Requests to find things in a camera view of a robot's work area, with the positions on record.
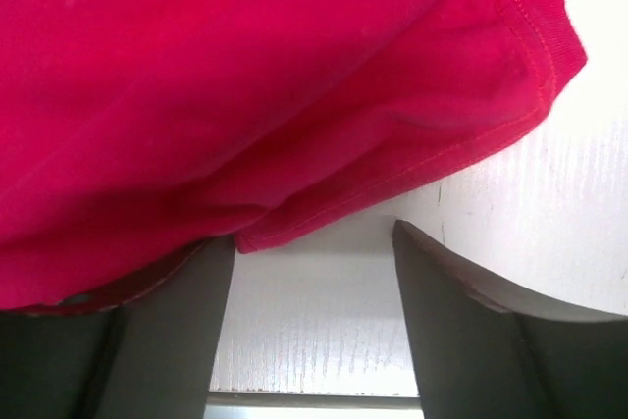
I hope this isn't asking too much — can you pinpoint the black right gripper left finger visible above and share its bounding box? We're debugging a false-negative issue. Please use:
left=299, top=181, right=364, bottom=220
left=1, top=236, right=236, bottom=418

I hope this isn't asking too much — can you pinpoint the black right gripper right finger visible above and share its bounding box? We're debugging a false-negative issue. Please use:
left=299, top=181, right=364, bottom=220
left=393, top=221, right=627, bottom=419

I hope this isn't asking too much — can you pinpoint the crimson pink t-shirt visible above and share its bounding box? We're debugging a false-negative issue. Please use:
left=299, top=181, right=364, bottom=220
left=1, top=0, right=586, bottom=313

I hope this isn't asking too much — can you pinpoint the aluminium mounting rail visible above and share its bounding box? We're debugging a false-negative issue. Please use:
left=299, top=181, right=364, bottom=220
left=203, top=392, right=425, bottom=419

